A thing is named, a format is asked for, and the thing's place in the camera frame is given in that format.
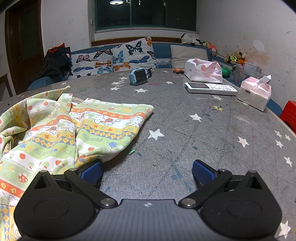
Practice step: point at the green round object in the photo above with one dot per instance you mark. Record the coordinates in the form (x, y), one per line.
(224, 71)

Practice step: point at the brown plush bear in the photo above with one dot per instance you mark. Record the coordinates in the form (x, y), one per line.
(240, 56)

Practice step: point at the pink plush toy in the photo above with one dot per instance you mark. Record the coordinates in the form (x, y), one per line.
(212, 47)

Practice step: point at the wooden chair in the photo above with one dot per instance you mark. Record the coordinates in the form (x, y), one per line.
(5, 87)

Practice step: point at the grey star print tablecloth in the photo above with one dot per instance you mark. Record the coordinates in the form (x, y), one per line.
(185, 129)

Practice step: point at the green framed window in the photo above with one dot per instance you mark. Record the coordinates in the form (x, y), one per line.
(148, 14)

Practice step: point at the blue smart watch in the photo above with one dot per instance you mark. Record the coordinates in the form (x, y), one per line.
(138, 77)

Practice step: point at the red plastic stool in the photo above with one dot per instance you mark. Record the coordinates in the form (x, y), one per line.
(290, 113)

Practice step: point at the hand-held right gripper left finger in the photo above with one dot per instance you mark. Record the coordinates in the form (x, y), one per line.
(92, 172)

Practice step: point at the small orange toy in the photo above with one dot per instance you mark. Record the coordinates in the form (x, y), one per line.
(178, 71)

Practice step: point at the grey pillow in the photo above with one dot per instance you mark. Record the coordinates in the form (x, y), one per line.
(188, 55)

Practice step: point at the butterfly print pillow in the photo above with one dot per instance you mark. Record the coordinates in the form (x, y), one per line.
(136, 53)
(87, 62)

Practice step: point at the white handheld device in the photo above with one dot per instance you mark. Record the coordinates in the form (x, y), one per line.
(208, 88)

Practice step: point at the printed children's shirt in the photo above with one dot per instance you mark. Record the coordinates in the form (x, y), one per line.
(46, 139)

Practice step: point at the black and white plush dog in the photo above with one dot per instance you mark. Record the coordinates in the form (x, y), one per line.
(192, 39)

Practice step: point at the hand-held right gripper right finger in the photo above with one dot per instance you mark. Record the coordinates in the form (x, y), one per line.
(203, 172)

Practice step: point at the clear plastic box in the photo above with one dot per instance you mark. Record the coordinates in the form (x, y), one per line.
(251, 69)

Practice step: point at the open pink tissue pack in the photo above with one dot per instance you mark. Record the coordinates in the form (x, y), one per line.
(203, 71)

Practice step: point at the dark wooden door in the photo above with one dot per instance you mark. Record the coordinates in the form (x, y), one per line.
(25, 39)

